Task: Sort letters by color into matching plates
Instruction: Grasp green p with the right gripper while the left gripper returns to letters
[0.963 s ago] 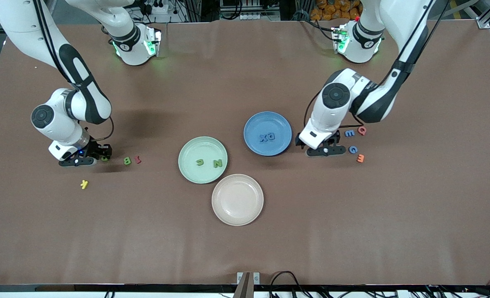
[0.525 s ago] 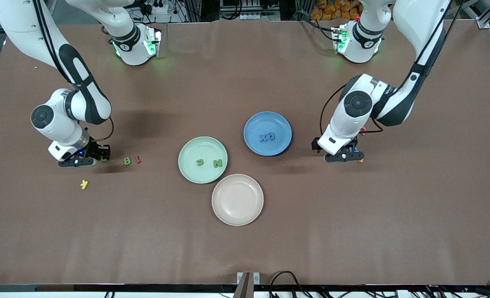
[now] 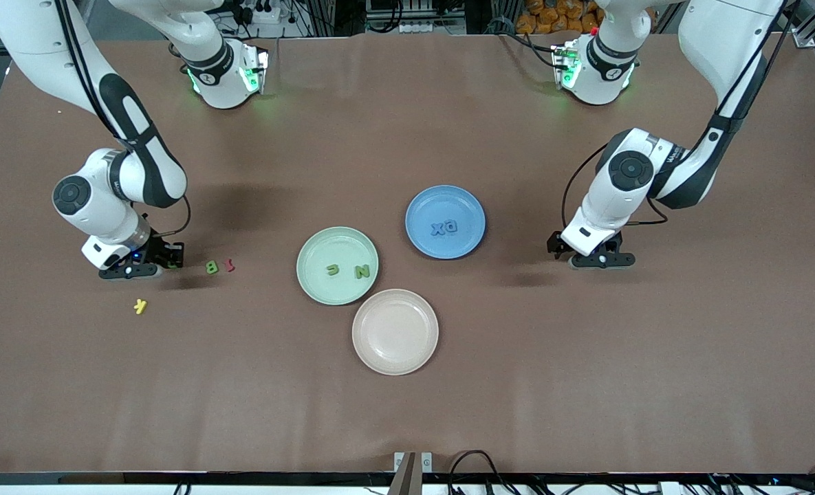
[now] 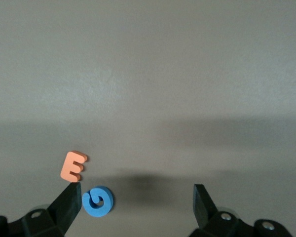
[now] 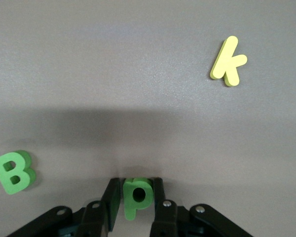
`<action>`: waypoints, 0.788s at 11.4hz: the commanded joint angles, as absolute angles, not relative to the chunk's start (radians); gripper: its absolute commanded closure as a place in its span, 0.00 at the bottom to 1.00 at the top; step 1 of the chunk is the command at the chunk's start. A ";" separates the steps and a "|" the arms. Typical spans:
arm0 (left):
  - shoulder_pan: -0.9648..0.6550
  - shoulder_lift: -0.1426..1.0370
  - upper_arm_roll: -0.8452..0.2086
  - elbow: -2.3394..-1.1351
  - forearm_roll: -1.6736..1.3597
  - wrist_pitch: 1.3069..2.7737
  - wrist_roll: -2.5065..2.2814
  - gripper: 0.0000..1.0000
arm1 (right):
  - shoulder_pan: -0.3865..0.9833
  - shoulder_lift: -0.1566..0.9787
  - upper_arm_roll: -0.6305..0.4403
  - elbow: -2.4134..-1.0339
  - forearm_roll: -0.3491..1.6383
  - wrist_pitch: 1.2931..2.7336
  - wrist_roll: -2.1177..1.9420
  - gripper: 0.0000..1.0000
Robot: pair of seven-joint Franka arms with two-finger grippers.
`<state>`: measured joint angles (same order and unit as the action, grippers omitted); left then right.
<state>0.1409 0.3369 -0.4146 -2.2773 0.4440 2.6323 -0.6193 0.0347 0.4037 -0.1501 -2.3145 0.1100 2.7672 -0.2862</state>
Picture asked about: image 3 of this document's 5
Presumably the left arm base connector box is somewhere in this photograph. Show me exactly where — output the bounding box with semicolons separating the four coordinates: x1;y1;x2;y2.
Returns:
551;41;581;89

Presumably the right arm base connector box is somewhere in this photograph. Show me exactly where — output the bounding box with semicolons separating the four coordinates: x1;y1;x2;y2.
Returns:
241;45;270;95

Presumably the blue plate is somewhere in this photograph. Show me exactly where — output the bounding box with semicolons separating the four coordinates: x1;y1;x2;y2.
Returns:
404;184;487;261

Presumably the green plate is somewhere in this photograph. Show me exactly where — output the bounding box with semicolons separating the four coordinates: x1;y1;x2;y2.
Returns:
296;226;380;306

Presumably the beige plate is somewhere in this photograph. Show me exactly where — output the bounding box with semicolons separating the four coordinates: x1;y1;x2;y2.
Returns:
351;288;439;376

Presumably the brown table cover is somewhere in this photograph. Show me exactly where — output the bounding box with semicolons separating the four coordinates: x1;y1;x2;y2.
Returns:
0;31;815;475

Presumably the orange packets pile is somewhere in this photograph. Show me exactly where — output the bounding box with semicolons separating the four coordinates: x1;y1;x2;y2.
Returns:
516;0;604;35

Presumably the white power strip with plugs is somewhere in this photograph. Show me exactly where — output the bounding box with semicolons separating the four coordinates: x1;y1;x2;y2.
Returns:
232;0;281;25

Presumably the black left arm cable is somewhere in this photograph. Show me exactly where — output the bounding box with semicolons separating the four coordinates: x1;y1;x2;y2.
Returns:
562;0;794;229

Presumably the looped black cable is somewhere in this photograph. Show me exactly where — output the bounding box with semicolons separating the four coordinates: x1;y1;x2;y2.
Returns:
448;450;514;495

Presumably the grey metal table bracket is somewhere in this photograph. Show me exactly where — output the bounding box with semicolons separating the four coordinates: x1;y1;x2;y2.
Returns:
393;452;433;495

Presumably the black cable bundle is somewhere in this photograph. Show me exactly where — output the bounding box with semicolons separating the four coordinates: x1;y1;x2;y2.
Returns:
675;462;815;495

